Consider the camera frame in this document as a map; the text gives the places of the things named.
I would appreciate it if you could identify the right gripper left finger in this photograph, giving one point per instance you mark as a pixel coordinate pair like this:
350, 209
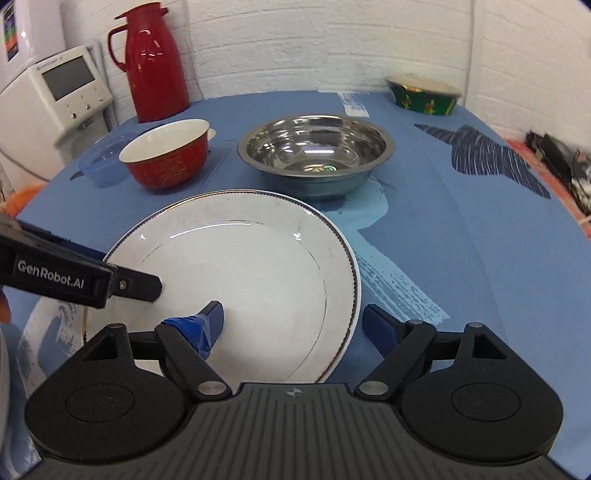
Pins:
187, 342

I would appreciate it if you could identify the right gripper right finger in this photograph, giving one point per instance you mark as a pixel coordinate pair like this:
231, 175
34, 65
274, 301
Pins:
404, 347

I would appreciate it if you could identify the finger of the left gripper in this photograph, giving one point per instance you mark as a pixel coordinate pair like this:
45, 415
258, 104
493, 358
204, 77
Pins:
135, 285

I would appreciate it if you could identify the white floral plate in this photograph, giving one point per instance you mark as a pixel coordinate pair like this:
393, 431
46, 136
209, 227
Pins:
52, 334

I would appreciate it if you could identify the white plate silver rim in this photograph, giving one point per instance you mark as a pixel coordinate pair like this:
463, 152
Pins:
286, 277

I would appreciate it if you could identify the red bowl white inside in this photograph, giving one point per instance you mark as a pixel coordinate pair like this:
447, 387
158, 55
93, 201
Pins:
168, 155

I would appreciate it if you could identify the stainless steel bowl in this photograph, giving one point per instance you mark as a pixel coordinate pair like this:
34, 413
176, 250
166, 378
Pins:
317, 156

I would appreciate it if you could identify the left hand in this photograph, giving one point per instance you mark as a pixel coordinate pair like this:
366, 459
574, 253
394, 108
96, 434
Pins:
5, 311

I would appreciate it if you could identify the orange plastic basin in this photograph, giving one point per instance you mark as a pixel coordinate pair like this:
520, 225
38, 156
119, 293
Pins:
18, 200

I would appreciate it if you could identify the blue plastic bowl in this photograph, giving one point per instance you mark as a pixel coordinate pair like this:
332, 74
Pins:
101, 164

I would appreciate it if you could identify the blue printed tablecloth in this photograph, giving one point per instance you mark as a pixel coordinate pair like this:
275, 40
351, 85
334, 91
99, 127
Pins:
432, 243

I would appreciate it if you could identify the white machine with screen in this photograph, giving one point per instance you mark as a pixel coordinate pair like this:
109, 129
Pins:
51, 114

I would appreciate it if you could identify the red thermos jug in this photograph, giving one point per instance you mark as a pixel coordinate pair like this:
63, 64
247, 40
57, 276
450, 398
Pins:
145, 50

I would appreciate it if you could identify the white water purifier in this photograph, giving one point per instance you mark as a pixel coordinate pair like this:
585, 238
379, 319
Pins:
31, 31

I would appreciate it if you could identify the green patterned bowl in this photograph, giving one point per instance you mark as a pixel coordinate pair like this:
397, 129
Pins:
424, 95

